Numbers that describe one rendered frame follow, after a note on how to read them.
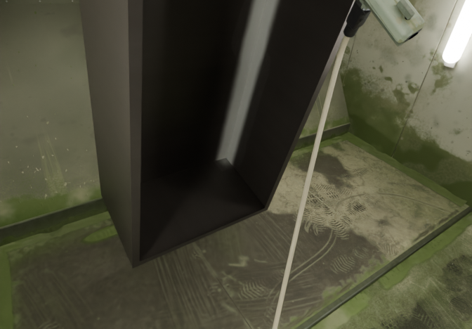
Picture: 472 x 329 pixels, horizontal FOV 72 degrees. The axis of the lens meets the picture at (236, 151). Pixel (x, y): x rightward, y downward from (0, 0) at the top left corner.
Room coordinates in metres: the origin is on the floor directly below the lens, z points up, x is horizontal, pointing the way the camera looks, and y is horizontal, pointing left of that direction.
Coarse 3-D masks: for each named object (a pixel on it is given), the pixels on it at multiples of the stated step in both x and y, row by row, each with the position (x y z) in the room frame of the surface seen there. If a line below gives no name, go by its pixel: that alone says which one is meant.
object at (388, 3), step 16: (368, 0) 0.68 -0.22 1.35; (384, 0) 0.65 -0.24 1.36; (400, 0) 0.63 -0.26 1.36; (352, 16) 0.78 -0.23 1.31; (384, 16) 0.65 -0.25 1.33; (400, 16) 0.63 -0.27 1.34; (416, 16) 0.63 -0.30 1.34; (352, 32) 0.82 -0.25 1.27; (400, 32) 0.62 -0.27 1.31; (416, 32) 0.62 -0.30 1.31
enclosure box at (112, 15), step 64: (128, 0) 0.56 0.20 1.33; (192, 0) 1.04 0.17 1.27; (256, 0) 1.19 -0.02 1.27; (320, 0) 1.02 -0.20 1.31; (128, 64) 0.58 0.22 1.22; (192, 64) 1.09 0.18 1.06; (256, 64) 1.22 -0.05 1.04; (320, 64) 0.98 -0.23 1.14; (128, 128) 0.61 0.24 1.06; (192, 128) 1.16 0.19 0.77; (256, 128) 1.18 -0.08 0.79; (128, 192) 0.65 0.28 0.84; (192, 192) 1.07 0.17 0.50; (256, 192) 1.13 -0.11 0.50; (128, 256) 0.73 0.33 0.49
